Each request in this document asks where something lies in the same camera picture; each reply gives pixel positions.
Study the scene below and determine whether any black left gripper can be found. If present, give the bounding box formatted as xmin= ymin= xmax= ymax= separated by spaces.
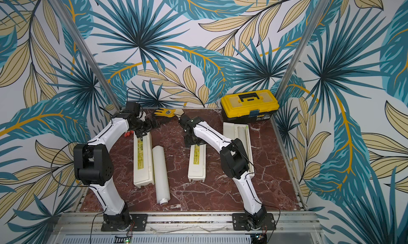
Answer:
xmin=131 ymin=116 xmax=160 ymax=138

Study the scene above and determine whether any white wrap dispenser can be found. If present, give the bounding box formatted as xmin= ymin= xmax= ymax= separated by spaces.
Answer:
xmin=133 ymin=133 xmax=155 ymax=188
xmin=188 ymin=144 xmax=206 ymax=182

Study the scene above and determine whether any white dispenser base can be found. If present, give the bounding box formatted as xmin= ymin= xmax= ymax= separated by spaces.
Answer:
xmin=223 ymin=122 xmax=255 ymax=179

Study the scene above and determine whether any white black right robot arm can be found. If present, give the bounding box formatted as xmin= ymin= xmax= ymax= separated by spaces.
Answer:
xmin=178 ymin=114 xmax=267 ymax=229

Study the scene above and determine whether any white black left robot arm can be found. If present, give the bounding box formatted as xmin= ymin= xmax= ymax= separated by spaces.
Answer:
xmin=73 ymin=102 xmax=157 ymax=226

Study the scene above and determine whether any left plastic wrap roll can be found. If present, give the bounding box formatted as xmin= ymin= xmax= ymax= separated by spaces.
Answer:
xmin=152 ymin=146 xmax=171 ymax=205

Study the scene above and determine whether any yellow black work glove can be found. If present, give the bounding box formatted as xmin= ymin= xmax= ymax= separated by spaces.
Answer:
xmin=154 ymin=108 xmax=184 ymax=118

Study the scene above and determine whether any yellow black toolbox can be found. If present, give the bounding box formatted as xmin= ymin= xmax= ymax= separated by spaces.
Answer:
xmin=221 ymin=90 xmax=279 ymax=124

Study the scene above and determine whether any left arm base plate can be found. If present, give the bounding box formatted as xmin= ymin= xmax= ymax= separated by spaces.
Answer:
xmin=101 ymin=214 xmax=148 ymax=232

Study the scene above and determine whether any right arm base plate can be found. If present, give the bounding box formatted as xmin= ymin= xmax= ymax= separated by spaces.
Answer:
xmin=232 ymin=213 xmax=276 ymax=231

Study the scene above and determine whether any aluminium front rail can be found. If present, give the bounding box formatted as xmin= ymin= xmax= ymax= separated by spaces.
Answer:
xmin=52 ymin=211 xmax=323 ymax=235

